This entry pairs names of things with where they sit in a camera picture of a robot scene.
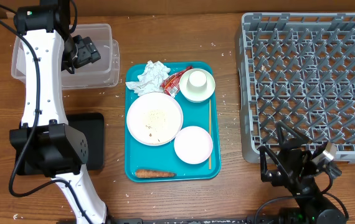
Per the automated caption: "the black tray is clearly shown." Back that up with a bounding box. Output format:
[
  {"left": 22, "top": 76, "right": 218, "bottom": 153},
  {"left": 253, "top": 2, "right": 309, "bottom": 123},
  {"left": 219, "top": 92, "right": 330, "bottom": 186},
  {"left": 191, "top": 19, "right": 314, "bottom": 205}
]
[{"left": 9, "top": 113, "right": 105, "bottom": 177}]

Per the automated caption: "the red snack wrapper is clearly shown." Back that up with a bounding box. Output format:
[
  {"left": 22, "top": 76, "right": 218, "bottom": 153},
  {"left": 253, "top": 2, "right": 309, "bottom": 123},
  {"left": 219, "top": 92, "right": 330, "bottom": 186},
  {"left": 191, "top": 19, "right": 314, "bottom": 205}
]
[{"left": 160, "top": 66, "right": 193, "bottom": 98}]

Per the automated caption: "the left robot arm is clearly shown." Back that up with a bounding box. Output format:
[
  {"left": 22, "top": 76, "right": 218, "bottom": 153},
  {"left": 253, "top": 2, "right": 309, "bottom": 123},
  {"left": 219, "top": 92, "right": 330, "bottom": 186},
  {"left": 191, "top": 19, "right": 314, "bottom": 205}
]
[{"left": 9, "top": 1, "right": 111, "bottom": 223}]

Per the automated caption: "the pale green bowl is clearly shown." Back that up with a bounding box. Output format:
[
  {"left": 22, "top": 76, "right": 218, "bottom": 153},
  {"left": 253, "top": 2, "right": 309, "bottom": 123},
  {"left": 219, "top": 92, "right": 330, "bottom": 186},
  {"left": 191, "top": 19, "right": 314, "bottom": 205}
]
[{"left": 179, "top": 68, "right": 215, "bottom": 103}]

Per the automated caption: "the white plastic cup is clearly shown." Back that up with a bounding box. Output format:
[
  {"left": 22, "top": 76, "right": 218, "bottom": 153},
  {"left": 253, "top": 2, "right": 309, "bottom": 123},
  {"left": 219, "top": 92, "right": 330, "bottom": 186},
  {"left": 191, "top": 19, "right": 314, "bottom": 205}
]
[{"left": 187, "top": 71, "right": 207, "bottom": 90}]

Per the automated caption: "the crumpled white tissue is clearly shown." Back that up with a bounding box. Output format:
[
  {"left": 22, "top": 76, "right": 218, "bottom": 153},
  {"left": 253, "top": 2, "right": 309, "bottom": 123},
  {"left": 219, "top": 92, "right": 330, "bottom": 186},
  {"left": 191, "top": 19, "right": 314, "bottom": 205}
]
[{"left": 126, "top": 60, "right": 171, "bottom": 96}]

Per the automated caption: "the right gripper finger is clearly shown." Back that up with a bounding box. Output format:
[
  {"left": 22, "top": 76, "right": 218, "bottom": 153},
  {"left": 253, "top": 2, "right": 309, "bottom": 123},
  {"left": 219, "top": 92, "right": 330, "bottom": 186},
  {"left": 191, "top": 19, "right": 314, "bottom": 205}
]
[
  {"left": 258, "top": 145, "right": 280, "bottom": 184},
  {"left": 276, "top": 121, "right": 310, "bottom": 149}
]

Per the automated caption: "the clear plastic bin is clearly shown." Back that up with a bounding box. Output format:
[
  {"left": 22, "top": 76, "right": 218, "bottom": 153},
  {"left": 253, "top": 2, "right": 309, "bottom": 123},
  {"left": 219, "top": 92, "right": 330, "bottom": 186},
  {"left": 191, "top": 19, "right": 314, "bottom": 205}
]
[{"left": 11, "top": 24, "right": 120, "bottom": 91}]

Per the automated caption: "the teal plastic serving tray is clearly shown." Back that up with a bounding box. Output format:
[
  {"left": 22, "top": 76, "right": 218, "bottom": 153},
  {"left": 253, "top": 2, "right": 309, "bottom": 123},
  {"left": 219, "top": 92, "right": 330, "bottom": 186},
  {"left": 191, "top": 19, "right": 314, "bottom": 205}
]
[{"left": 124, "top": 61, "right": 222, "bottom": 183}]

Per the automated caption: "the grey dishwasher rack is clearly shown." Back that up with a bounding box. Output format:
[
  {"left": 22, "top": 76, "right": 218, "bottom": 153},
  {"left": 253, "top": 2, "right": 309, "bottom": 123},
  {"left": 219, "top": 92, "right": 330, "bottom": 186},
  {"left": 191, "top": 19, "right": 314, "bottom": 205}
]
[{"left": 236, "top": 12, "right": 355, "bottom": 164}]

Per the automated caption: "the pink plastic bowl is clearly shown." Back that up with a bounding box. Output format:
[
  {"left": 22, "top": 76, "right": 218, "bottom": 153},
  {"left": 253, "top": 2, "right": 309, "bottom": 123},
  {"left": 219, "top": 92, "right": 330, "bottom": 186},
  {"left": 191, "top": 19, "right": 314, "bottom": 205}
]
[{"left": 174, "top": 126, "right": 213, "bottom": 165}]

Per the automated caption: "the large white plate with rice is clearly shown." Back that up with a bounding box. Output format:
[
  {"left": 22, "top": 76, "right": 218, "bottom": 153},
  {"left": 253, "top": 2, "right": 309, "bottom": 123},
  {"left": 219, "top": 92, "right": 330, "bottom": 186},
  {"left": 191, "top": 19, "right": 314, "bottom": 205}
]
[{"left": 126, "top": 92, "right": 184, "bottom": 146}]

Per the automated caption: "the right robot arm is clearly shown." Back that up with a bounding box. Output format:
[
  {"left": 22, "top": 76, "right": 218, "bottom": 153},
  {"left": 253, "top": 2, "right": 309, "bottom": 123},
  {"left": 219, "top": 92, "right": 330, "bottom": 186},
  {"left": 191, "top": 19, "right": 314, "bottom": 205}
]
[{"left": 253, "top": 121, "right": 349, "bottom": 223}]

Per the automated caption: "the orange carrot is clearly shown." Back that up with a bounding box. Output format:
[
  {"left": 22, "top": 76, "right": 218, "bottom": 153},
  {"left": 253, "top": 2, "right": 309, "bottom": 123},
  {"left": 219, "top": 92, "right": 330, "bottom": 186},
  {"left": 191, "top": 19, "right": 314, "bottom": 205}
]
[{"left": 135, "top": 169, "right": 176, "bottom": 179}]

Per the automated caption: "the wooden chopstick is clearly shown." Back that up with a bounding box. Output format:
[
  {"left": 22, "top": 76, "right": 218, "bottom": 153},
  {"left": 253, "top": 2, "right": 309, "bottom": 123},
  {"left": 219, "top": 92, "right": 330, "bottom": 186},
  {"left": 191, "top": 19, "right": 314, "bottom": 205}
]
[{"left": 208, "top": 99, "right": 213, "bottom": 170}]

